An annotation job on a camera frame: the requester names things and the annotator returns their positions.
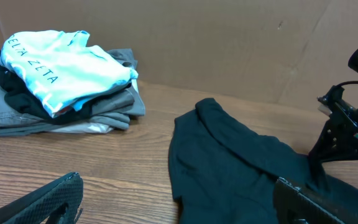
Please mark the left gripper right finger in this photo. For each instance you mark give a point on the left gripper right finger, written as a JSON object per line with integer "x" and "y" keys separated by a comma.
{"x": 295, "y": 204}

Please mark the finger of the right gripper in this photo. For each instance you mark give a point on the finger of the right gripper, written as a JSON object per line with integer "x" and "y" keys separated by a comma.
{"x": 325, "y": 149}

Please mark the black t-shirt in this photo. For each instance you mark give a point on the black t-shirt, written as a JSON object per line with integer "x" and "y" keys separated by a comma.
{"x": 223, "y": 172}

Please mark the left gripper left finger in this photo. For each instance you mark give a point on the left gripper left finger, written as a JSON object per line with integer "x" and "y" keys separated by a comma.
{"x": 58, "y": 202}

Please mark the grey folded garment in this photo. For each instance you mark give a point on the grey folded garment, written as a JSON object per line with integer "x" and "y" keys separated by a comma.
{"x": 22, "y": 114}

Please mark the black folded garment in pile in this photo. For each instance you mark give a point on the black folded garment in pile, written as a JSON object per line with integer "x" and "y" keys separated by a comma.
{"x": 19, "y": 98}

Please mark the light blue folded t-shirt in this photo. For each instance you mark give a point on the light blue folded t-shirt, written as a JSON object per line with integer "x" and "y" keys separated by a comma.
{"x": 61, "y": 70}

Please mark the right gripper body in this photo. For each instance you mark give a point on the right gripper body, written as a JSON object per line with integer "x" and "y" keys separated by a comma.
{"x": 344, "y": 118}

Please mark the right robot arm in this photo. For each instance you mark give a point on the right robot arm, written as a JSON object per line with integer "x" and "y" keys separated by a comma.
{"x": 338, "y": 140}

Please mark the white garment under pile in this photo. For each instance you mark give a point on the white garment under pile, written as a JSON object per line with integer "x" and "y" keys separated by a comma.
{"x": 13, "y": 123}

